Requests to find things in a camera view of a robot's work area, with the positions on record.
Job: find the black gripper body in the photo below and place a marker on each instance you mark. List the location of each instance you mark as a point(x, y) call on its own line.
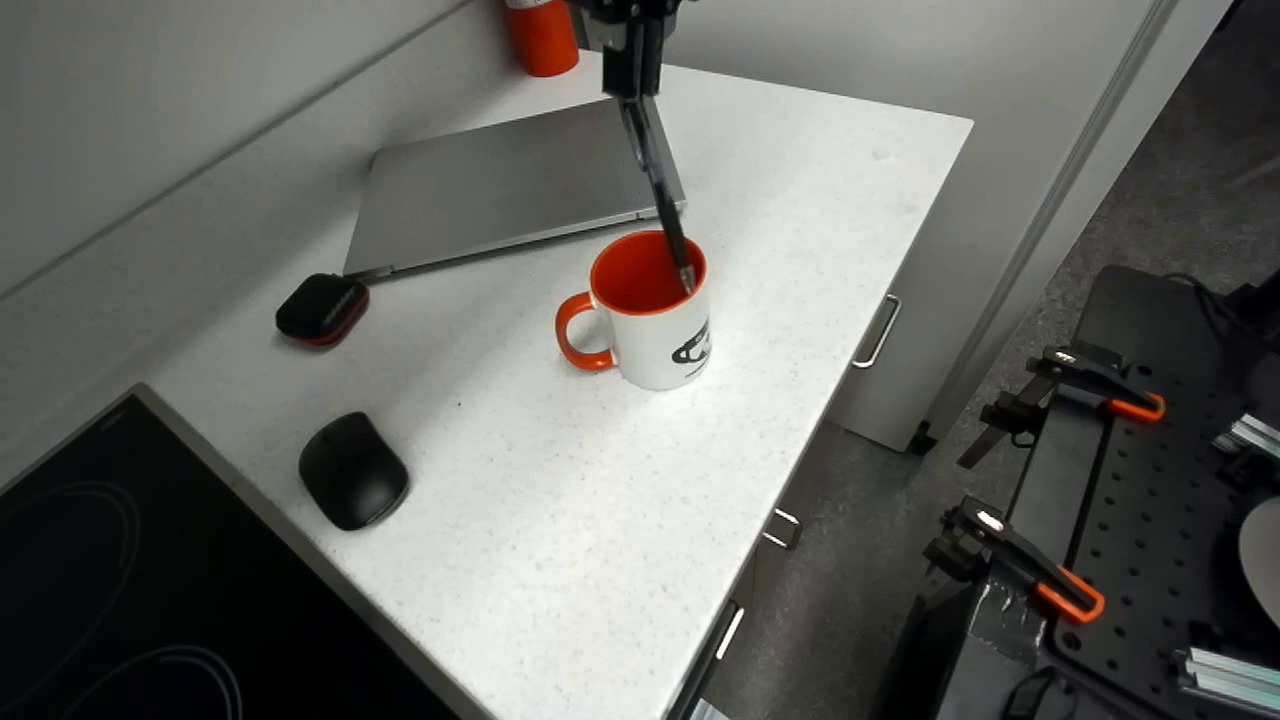
point(628, 36)

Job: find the orange cylindrical container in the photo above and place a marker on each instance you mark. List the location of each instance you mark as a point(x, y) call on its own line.
point(543, 36)

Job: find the silver closed laptop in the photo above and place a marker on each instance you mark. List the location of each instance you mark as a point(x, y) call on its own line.
point(507, 184)

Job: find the white mug orange interior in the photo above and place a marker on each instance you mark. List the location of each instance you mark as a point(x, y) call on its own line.
point(658, 331)

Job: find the black red small case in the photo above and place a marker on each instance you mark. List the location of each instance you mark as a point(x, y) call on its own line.
point(322, 309)

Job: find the black computer mouse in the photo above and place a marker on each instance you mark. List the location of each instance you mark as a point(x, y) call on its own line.
point(354, 473)

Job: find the upper black orange clamp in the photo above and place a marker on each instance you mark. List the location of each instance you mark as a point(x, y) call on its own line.
point(1080, 374)

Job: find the black orange clamp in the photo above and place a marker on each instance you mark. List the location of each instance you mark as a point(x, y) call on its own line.
point(1080, 374)
point(977, 542)

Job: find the lower black orange clamp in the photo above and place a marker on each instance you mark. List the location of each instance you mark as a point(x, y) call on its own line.
point(977, 542)

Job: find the black induction cooktop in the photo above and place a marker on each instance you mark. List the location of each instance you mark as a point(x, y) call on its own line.
point(141, 584)

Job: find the black perforated workbench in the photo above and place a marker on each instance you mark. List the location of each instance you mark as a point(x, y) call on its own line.
point(1168, 523)

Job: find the silver cabinet drawer handle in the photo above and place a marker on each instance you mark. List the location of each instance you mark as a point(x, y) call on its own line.
point(876, 332)

